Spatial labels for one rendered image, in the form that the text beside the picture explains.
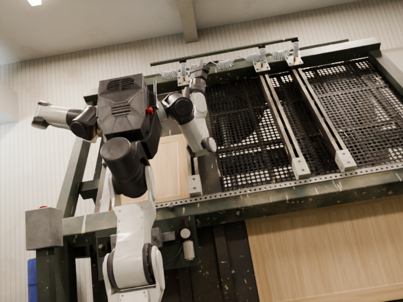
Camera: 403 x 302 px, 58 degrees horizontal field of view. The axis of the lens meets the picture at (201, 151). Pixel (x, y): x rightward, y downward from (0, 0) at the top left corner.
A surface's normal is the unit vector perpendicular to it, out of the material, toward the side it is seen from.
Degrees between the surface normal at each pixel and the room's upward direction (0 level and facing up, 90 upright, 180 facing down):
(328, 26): 90
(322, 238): 90
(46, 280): 90
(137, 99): 82
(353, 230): 90
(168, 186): 57
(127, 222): 65
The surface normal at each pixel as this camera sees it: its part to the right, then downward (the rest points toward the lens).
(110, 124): -0.11, -0.39
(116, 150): -0.14, -0.61
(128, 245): -0.16, -0.81
